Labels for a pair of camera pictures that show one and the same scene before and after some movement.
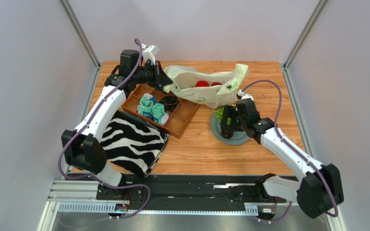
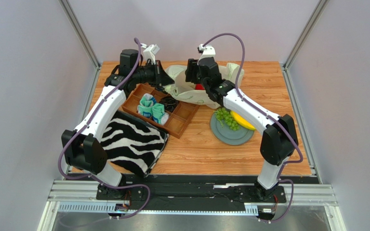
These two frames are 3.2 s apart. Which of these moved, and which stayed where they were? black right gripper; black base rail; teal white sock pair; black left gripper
Moved: black right gripper
Stayed: teal white sock pair; black base rail; black left gripper
